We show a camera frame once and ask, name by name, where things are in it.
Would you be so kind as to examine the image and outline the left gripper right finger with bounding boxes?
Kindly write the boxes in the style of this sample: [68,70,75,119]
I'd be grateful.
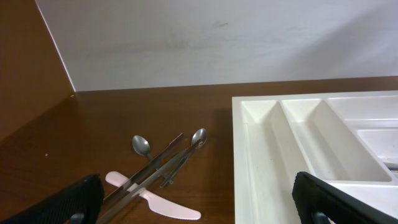
[292,172,397,224]

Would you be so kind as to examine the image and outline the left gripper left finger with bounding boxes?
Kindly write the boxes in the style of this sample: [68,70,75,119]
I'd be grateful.
[2,174,104,224]

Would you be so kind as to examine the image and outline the steel kitchen tongs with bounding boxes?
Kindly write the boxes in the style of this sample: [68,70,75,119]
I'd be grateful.
[96,133,203,224]

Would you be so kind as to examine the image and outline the white plastic cutlery tray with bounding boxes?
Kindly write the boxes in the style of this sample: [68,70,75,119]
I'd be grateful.
[232,91,397,223]

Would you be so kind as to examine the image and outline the small steel teaspoon left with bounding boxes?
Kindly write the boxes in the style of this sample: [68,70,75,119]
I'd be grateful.
[132,135,154,162]

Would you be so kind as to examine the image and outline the small steel teaspoon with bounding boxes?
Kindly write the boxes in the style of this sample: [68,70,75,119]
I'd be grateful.
[159,128,208,189]
[132,135,154,162]

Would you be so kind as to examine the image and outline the pink plastic knife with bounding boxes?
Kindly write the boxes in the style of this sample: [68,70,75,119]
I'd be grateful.
[105,171,201,220]

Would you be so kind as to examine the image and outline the small steel teaspoon right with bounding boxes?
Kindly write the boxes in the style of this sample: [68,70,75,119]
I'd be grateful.
[159,128,208,189]

